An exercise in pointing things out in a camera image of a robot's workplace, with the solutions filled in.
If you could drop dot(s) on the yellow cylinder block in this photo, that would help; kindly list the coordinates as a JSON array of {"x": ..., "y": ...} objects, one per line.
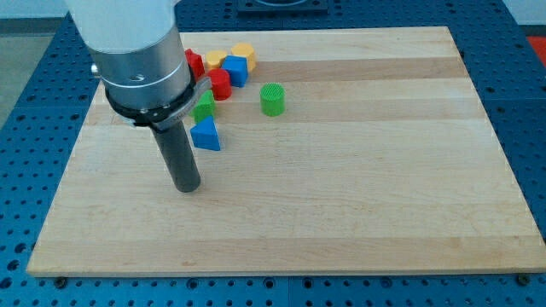
[{"x": 247, "y": 51}]

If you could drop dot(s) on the red cylinder block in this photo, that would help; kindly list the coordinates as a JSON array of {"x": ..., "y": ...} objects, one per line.
[{"x": 221, "y": 85}]

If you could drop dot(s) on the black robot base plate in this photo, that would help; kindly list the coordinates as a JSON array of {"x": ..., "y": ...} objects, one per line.
[{"x": 281, "y": 6}]

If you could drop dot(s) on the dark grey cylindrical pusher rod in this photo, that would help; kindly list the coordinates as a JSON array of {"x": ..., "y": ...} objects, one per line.
[{"x": 177, "y": 153}]

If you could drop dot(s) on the green angular block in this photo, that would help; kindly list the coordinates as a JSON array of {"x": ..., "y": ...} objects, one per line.
[{"x": 204, "y": 108}]

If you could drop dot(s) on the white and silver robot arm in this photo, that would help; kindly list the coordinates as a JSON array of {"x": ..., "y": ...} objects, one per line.
[{"x": 139, "y": 57}]

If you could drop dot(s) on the light wooden board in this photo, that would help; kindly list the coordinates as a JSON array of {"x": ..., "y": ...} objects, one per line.
[{"x": 384, "y": 162}]

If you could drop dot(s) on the black flange clamp ring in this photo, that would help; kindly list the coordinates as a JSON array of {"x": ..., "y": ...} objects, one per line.
[{"x": 158, "y": 105}]

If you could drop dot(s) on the blue triangle block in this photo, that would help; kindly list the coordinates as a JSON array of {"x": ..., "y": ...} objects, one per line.
[{"x": 205, "y": 135}]

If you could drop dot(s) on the red angular block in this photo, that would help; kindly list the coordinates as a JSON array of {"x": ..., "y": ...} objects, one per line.
[{"x": 196, "y": 63}]

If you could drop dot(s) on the blue cube block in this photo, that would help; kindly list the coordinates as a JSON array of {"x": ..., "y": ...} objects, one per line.
[{"x": 236, "y": 67}]

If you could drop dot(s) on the green cylinder block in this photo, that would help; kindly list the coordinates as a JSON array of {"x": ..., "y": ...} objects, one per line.
[{"x": 272, "y": 99}]

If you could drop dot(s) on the yellow heart block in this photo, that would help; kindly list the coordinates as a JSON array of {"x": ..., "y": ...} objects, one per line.
[{"x": 215, "y": 59}]

